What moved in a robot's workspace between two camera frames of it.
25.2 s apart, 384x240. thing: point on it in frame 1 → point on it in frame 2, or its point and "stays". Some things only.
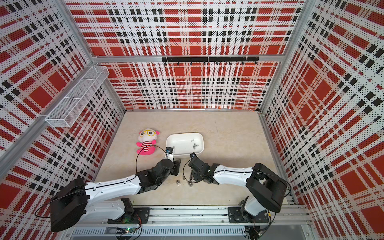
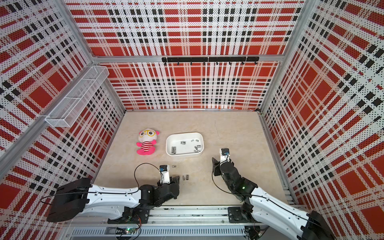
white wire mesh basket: x=69 y=112 stays
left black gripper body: x=175 y=169 → x=174 y=181
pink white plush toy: x=147 y=139 stays
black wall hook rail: x=204 y=59 stays
